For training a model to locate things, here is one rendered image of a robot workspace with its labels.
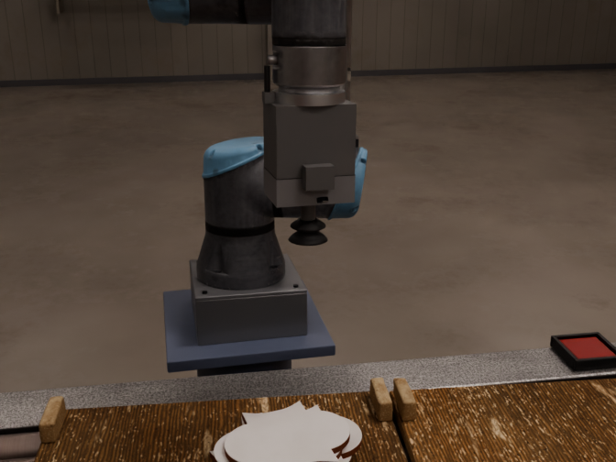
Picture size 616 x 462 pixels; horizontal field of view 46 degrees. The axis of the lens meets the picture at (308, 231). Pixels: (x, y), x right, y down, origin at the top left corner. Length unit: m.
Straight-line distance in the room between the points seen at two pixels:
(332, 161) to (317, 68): 0.10
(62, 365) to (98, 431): 2.10
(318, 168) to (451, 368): 0.44
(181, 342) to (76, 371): 1.75
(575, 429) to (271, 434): 0.36
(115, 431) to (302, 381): 0.26
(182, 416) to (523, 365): 0.48
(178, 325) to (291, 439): 0.52
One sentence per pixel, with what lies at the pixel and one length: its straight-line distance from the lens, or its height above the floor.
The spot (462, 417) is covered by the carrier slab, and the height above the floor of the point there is 0.94.
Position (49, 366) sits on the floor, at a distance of 3.02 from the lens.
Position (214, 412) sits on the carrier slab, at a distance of 0.92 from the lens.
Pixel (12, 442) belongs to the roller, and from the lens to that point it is 0.96.
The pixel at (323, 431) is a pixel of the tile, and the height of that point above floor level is 0.98.
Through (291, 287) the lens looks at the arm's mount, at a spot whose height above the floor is 0.95.
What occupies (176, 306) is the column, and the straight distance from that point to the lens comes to 1.34.
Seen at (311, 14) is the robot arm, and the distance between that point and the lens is 0.72.
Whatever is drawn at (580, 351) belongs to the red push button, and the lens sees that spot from 1.13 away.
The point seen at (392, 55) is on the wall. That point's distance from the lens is 10.58.
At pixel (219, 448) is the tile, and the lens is 0.80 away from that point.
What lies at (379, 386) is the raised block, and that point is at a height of 0.96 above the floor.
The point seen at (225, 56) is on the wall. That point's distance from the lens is 10.09.
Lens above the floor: 1.45
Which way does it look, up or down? 20 degrees down
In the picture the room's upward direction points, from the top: straight up
